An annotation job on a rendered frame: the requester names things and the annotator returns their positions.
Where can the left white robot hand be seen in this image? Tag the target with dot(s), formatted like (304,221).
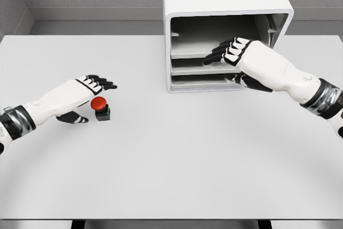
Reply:
(72,92)

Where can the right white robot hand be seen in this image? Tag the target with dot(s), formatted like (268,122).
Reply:
(257,60)

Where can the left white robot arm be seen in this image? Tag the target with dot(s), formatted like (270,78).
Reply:
(29,112)

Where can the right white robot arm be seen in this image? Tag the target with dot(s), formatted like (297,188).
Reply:
(313,89)

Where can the white cabinet drawer tray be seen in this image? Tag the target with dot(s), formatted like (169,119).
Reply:
(198,82)
(190,66)

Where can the red button load switch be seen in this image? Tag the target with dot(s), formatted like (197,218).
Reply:
(99,105)

